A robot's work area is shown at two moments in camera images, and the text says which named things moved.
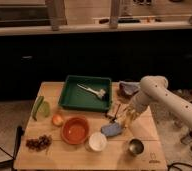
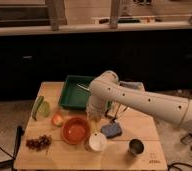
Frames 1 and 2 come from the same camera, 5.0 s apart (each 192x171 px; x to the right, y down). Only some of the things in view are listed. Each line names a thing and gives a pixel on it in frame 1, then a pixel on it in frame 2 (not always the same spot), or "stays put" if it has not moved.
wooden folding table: (59, 139) stays put
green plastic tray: (73, 96) stays put
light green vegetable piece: (45, 109) stays put
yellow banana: (131, 116) -> (94, 126)
